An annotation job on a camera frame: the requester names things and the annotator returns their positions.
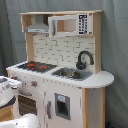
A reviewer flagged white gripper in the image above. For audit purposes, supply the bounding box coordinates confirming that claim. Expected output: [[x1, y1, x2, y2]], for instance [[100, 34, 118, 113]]
[[0, 76, 22, 95]]

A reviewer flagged white toy microwave door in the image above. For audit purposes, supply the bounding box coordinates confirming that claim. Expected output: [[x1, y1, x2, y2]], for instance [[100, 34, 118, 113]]
[[48, 15, 78, 38]]

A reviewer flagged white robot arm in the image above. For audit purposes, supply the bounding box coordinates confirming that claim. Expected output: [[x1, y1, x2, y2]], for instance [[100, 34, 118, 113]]
[[0, 76, 22, 109]]

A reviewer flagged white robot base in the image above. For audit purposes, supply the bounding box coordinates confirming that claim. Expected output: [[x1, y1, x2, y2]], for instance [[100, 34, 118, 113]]
[[0, 114, 41, 128]]

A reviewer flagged wooden toy kitchen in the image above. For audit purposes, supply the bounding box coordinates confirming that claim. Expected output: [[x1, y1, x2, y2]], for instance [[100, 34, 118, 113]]
[[7, 10, 114, 128]]

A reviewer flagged toy oven door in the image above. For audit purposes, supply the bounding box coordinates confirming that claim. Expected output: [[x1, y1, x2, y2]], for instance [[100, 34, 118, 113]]
[[18, 90, 37, 116]]

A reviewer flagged black toy stovetop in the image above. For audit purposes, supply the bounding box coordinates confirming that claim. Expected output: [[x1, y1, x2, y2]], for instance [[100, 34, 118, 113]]
[[19, 61, 56, 73]]

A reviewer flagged grey ice dispenser panel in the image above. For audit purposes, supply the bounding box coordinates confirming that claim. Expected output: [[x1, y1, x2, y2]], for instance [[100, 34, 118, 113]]
[[55, 93, 71, 120]]

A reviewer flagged grey range hood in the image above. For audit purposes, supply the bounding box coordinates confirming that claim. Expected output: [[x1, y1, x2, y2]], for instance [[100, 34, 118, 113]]
[[25, 14, 49, 34]]

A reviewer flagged grey toy sink basin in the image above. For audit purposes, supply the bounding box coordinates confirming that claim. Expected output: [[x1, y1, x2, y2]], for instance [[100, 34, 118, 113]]
[[52, 67, 92, 81]]

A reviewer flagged black toy faucet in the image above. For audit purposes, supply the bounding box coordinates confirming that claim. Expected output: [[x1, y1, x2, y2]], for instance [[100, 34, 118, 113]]
[[75, 50, 95, 71]]

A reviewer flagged grey fridge door handle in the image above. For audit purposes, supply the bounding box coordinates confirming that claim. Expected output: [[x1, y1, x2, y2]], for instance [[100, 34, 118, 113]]
[[47, 101, 51, 119]]

